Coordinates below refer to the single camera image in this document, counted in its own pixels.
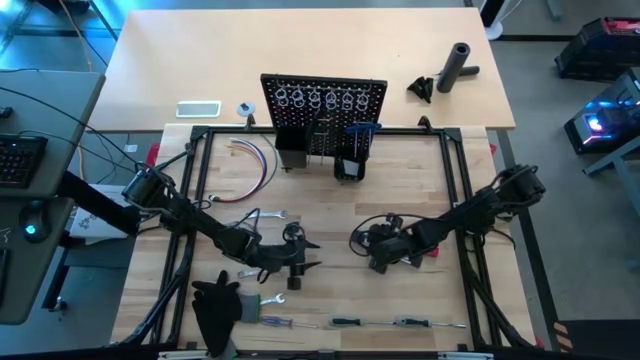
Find white smartphone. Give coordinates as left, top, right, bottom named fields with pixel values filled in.
left=175, top=99, right=223, bottom=119

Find grey desk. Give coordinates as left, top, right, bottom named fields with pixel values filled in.
left=0, top=69, right=107, bottom=326

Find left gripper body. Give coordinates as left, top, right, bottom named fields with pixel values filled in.
left=249, top=221, right=308, bottom=292

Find black long tool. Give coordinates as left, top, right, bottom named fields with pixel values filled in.
left=304, top=119, right=319, bottom=151

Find black equipment case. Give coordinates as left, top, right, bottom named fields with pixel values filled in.
left=554, top=16, right=640, bottom=82

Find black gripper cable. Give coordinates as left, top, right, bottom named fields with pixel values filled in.
left=348, top=213, right=431, bottom=259

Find grey desk frame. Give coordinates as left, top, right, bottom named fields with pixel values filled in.
left=582, top=142, right=640, bottom=274

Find black computer mouse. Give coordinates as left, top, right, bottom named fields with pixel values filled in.
left=18, top=198, right=52, bottom=245

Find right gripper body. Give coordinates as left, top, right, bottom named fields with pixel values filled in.
left=367, top=213, right=419, bottom=275

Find light wooden desk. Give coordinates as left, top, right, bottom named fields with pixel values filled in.
left=88, top=6, right=517, bottom=132

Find blue T-handle hex key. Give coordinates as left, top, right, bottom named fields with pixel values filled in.
left=343, top=122, right=384, bottom=160

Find white stand base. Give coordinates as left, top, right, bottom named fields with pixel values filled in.
left=478, top=0, right=512, bottom=42

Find metal ruler strip foreground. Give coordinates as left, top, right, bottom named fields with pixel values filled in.
left=258, top=315, right=320, bottom=330

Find white papers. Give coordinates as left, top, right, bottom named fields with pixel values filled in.
left=68, top=183, right=132, bottom=240

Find black keyboard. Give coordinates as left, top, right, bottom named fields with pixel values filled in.
left=0, top=133, right=49, bottom=190

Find black aluminium frame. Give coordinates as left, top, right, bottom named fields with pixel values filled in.
left=119, top=123, right=539, bottom=351

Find large black tube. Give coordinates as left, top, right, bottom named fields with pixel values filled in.
left=435, top=41, right=473, bottom=95

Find tall black pegboard bin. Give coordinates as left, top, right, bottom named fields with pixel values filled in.
left=273, top=126, right=312, bottom=171

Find black perforated pegboard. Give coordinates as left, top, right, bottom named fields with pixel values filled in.
left=259, top=73, right=390, bottom=171

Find black cone pieces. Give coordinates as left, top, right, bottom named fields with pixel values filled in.
left=406, top=75, right=436, bottom=105

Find computer with coloured lights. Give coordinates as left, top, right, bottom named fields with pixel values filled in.
left=563, top=69, right=640, bottom=155

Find coloured wire bundle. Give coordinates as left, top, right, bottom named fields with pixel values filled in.
left=229, top=137, right=272, bottom=191

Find silver ring tool holder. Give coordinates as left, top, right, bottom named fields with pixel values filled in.
left=273, top=85, right=372, bottom=114

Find green cable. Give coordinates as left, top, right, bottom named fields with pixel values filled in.
left=259, top=133, right=280, bottom=194

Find small black pegboard bin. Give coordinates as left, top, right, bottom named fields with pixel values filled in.
left=333, top=152, right=367, bottom=184

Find red cable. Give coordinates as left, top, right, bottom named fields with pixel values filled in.
left=208, top=141, right=270, bottom=204

